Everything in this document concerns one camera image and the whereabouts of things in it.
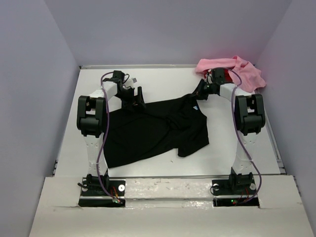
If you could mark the pink t-shirt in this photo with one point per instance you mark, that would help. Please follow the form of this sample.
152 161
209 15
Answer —
249 74

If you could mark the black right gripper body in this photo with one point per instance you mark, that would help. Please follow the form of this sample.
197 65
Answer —
208 90

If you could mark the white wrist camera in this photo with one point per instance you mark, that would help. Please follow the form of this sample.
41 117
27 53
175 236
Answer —
209 78
130 83

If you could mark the black t-shirt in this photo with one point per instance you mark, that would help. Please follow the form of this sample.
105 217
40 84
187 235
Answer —
162 126

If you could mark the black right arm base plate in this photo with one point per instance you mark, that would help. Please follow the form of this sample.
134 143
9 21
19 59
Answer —
225 196

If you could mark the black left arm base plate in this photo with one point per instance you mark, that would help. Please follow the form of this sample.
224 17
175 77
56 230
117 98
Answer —
96 197

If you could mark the red t-shirt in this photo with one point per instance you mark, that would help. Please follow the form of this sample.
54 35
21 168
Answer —
226 74

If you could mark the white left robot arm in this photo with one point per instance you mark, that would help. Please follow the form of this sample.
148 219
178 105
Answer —
93 121

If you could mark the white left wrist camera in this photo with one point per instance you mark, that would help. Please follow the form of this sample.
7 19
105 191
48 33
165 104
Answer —
130 83

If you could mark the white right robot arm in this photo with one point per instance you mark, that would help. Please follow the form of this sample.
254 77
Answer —
248 119

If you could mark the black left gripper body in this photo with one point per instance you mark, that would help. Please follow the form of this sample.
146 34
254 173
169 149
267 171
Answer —
128 98

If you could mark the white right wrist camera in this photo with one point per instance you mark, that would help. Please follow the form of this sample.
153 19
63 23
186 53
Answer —
209 78

